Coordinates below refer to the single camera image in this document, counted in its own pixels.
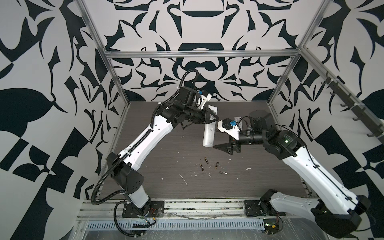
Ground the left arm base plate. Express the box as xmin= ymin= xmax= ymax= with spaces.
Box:
xmin=122 ymin=201 xmax=165 ymax=218

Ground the aluminium frame crossbar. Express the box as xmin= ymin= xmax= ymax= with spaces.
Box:
xmin=104 ymin=50 xmax=298 ymax=59

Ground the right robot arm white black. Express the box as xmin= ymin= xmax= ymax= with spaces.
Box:
xmin=214 ymin=111 xmax=371 ymax=239

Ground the black corrugated cable conduit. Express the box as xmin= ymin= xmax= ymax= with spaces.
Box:
xmin=90 ymin=128 xmax=151 ymax=207

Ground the white remote control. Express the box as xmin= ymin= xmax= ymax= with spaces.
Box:
xmin=203 ymin=122 xmax=216 ymax=148

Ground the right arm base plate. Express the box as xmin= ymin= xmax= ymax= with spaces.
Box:
xmin=244 ymin=200 xmax=278 ymax=218

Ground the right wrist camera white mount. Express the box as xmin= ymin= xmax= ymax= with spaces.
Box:
xmin=217 ymin=118 xmax=241 ymax=141

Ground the black hook rack rail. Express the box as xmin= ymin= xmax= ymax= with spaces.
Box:
xmin=320 ymin=72 xmax=384 ymax=145

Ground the small circuit board with wires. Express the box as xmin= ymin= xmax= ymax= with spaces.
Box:
xmin=263 ymin=218 xmax=284 ymax=236

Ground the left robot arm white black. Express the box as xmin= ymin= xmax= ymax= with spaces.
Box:
xmin=107 ymin=102 xmax=219 ymax=213

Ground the white slotted cable duct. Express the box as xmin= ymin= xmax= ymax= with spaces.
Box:
xmin=86 ymin=219 xmax=265 ymax=231

